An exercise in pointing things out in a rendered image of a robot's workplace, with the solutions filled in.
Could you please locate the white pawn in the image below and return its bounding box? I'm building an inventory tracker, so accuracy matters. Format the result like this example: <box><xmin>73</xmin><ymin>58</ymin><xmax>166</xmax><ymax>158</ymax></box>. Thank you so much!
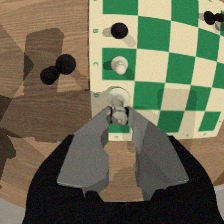
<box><xmin>111</xmin><ymin>56</ymin><xmax>128</xmax><ymax>75</ymax></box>

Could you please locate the green and cream chessboard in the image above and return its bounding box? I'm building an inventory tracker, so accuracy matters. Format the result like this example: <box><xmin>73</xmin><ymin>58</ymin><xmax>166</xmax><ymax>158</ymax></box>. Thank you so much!
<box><xmin>89</xmin><ymin>0</ymin><xmax>224</xmax><ymax>139</ymax></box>

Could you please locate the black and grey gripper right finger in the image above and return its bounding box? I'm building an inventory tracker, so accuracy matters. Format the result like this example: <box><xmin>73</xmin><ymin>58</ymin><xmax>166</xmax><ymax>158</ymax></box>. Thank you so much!
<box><xmin>124</xmin><ymin>106</ymin><xmax>224</xmax><ymax>224</ymax></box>

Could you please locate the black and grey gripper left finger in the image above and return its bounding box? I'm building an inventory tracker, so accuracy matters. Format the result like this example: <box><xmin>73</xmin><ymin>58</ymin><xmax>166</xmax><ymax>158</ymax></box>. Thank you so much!
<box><xmin>22</xmin><ymin>106</ymin><xmax>112</xmax><ymax>224</ymax></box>

